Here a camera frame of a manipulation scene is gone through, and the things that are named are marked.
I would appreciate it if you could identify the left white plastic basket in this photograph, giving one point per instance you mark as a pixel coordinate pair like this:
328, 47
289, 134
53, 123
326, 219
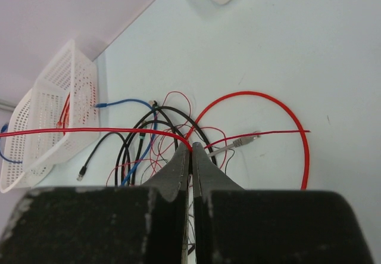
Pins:
12, 174

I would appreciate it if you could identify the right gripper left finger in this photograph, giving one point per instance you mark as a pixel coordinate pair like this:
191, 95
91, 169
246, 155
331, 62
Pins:
140, 224

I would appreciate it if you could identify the middle white plastic basket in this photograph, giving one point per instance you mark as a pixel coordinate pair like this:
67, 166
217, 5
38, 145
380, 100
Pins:
63, 96

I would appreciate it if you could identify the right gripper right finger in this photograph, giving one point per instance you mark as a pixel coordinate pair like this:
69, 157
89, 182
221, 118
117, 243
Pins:
235, 225

